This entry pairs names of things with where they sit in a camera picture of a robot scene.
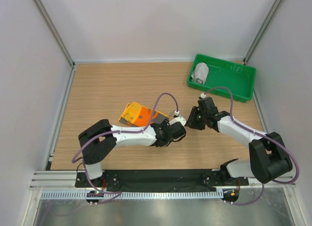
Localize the grey orange towel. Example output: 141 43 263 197
118 102 169 127

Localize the grey panda towel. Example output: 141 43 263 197
191 62 209 84

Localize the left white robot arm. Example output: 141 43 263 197
78 116 186 187

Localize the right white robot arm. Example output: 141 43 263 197
186 94 293 185

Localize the green plastic tray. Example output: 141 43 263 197
187 54 256 103

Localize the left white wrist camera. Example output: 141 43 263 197
169 111 186 126

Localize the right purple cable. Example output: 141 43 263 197
201 86 300 206

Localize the purple cable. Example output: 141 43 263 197
72 92 181 205
201 86 300 206

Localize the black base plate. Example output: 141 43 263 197
75 168 249 193

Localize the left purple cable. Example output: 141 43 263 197
72 92 181 205

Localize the white slotted cable duct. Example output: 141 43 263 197
40 189 223 200

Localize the right aluminium frame post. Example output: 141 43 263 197
243 0 285 65

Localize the aluminium frame post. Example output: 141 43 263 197
243 0 285 65
32 0 75 68

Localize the left aluminium frame post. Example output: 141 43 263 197
32 0 75 68

